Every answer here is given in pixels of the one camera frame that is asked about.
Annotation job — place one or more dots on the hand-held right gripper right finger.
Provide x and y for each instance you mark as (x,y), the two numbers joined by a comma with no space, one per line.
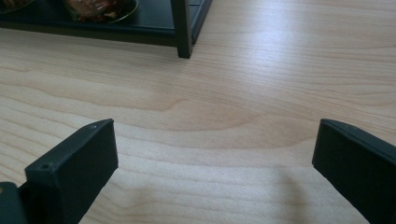
(359,168)

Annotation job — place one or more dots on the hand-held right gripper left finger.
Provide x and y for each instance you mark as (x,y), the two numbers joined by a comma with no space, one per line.
(70,174)

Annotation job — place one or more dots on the wooden-lid jar of brown pieces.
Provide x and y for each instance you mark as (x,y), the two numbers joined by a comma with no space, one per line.
(99,11)

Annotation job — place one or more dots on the wooden-lid jar of tan grains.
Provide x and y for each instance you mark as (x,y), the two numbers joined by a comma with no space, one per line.
(12,3)

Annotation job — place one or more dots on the black two-tier metal rack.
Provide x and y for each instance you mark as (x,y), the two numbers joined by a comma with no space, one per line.
(183,31)

